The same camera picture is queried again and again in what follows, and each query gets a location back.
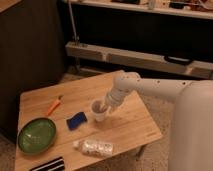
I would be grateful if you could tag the wooden shelf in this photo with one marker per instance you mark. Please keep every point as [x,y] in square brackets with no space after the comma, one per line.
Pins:
[142,8]

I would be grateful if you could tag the long grey case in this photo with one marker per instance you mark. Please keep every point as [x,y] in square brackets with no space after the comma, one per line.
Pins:
[137,59]

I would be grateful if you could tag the black white striped object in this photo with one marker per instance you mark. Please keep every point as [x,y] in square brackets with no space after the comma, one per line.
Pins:
[56,164]

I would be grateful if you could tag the orange toy carrot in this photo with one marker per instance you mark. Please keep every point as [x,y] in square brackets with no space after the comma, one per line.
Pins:
[54,105]

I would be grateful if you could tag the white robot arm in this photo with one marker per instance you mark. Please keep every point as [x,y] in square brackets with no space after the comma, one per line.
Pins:
[191,130]

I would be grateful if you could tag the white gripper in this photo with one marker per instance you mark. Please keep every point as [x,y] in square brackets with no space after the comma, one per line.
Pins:
[113,98]

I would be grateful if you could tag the wooden table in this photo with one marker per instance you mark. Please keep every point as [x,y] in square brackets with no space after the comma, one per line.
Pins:
[129,127]

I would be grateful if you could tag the metal stand pole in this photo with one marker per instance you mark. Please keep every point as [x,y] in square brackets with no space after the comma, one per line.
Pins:
[75,37]

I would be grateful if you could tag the clear plastic bottle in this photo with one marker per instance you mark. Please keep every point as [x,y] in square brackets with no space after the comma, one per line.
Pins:
[94,147]

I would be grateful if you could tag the green bowl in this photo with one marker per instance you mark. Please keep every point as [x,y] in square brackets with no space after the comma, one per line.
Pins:
[36,136]

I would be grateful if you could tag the blue sponge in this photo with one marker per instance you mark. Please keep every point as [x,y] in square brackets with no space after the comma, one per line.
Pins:
[75,121]

